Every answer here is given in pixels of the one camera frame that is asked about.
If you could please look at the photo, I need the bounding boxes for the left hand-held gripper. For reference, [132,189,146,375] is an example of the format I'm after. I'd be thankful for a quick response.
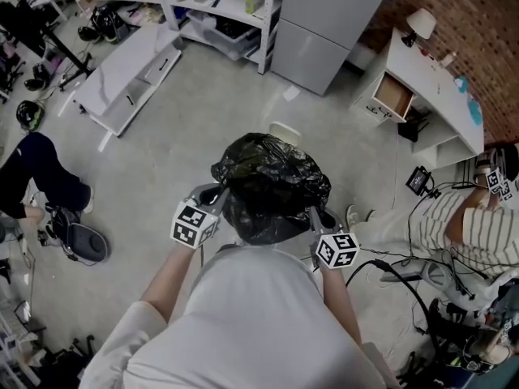
[169,182,230,250]

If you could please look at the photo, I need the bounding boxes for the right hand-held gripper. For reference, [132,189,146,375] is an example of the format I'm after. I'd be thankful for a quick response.
[307,206,361,273]

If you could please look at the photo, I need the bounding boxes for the black garbage bag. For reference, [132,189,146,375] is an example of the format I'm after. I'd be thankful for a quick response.
[210,132,332,246]

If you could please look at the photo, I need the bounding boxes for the person's left forearm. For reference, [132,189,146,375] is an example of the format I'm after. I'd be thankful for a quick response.
[139,243,199,324]

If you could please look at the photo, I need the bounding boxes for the person's right forearm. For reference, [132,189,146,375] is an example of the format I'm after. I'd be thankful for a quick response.
[320,265,363,346]

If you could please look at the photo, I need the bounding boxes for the white bin lid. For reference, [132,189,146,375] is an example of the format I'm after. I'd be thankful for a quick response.
[269,122,303,145]

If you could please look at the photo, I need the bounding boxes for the small black monitor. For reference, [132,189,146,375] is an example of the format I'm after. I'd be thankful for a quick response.
[405,166,437,197]

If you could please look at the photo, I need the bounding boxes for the person's white shirt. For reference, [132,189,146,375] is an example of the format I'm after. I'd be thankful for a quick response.
[79,244,401,389]

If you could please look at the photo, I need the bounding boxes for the white low cabinet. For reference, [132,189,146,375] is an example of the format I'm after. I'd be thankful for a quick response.
[75,24,182,137]

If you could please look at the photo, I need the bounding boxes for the clear plastic storage bin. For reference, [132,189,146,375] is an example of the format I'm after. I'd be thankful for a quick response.
[187,10,260,61]

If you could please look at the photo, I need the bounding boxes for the grey refrigerator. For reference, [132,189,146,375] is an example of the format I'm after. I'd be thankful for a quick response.
[269,0,398,96]

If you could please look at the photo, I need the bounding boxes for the white desk with drawer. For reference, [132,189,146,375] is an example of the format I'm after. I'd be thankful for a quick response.
[350,28,486,169]

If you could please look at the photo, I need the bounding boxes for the white shelving unit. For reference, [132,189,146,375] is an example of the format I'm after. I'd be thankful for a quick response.
[60,0,287,75]

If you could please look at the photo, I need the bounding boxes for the teal items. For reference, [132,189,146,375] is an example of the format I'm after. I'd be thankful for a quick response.
[453,75,483,127]

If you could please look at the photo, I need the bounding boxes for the black helmet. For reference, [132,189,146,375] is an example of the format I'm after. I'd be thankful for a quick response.
[15,100,45,131]

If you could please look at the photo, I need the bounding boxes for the white shade table lamp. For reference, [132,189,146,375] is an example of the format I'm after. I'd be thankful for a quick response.
[401,7,437,48]

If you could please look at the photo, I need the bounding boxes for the black metal stand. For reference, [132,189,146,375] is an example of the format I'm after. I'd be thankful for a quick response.
[0,0,94,92]

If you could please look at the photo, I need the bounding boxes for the thick black hose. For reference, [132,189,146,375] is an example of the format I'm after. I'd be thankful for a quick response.
[345,259,444,356]

